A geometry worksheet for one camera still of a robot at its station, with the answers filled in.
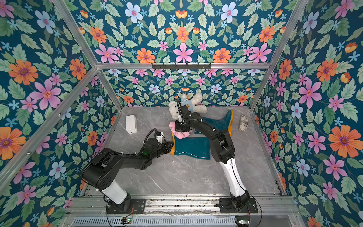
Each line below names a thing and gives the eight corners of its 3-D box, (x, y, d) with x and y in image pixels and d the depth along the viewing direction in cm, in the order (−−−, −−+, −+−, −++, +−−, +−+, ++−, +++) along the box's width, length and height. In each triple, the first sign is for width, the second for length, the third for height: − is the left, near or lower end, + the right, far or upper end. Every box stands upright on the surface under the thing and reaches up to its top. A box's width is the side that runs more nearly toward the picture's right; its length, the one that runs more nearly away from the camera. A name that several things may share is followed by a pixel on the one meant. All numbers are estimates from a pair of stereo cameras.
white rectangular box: (128, 135, 105) (125, 130, 101) (128, 120, 115) (125, 115, 110) (136, 133, 106) (134, 128, 102) (136, 118, 116) (134, 114, 111)
